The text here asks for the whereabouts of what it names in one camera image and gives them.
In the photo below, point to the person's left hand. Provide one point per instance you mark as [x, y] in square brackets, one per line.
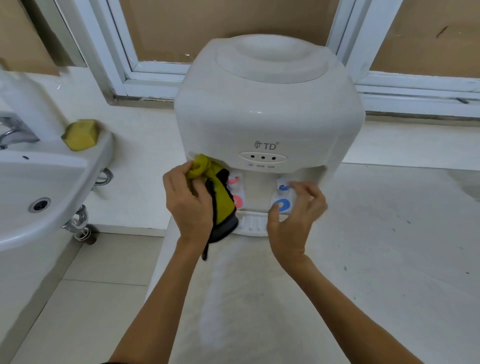
[191, 210]

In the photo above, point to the person's right hand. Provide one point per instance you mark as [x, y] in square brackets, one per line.
[296, 225]

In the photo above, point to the yellow grey cleaning cloth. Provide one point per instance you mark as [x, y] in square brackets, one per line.
[221, 198]

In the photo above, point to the white drip tray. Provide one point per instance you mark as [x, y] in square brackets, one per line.
[251, 223]

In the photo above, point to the white water dispenser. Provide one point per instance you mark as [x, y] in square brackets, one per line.
[270, 105]

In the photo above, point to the person's left forearm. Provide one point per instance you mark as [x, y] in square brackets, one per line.
[157, 307]

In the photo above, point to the person's right forearm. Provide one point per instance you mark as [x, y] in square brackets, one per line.
[345, 315]

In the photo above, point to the blue tap lever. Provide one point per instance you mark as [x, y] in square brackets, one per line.
[283, 204]

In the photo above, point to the red tap lever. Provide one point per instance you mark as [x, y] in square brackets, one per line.
[238, 198]

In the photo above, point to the chrome sink pipes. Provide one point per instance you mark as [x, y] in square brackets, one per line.
[80, 221]

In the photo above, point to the yellow sponge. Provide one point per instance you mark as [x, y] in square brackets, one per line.
[81, 135]

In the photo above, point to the white ceramic sink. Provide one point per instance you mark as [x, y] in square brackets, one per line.
[41, 195]

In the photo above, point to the metal sink drain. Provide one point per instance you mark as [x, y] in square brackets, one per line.
[39, 204]

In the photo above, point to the brown cardboard window cover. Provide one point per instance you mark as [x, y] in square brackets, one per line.
[431, 37]
[225, 26]

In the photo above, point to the chrome faucet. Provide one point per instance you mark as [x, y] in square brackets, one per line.
[15, 131]

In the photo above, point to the large taped brown cardboard sheet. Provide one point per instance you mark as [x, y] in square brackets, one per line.
[22, 37]

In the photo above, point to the white window frame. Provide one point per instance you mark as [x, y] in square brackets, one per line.
[123, 67]

